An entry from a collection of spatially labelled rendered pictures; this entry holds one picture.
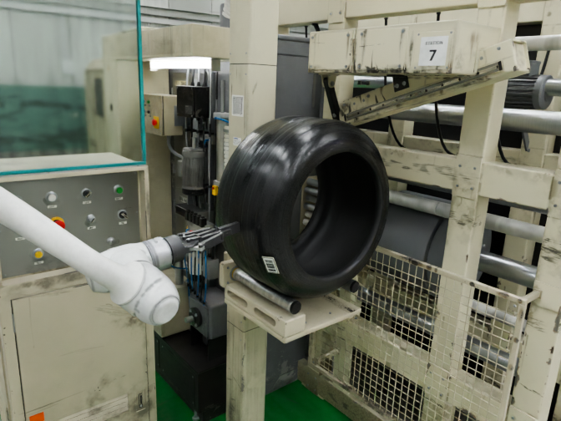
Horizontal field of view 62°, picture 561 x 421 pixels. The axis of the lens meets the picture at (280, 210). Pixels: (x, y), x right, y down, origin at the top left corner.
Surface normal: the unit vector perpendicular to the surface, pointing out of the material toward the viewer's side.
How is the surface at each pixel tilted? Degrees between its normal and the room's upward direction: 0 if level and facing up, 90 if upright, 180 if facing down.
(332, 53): 90
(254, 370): 90
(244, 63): 90
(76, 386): 90
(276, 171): 65
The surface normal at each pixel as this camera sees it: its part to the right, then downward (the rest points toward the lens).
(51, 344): 0.63, 0.22
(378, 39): -0.77, 0.14
